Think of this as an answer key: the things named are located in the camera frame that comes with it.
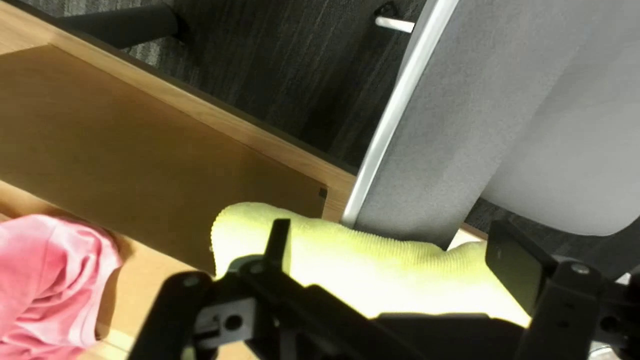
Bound light grey rounded panel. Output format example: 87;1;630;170
479;30;640;237

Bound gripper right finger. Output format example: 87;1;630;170
486;219;640;360

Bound black furniture leg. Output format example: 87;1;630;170
50;4;190;50

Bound yellow knitted cloth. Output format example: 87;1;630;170
210;201;533;328

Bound grey partition with silver edge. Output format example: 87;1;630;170
341;0;640;251

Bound white rod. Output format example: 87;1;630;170
374;16;416;34

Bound pink cloth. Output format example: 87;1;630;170
0;214;124;360

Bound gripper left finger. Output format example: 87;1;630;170
129;219;426;360

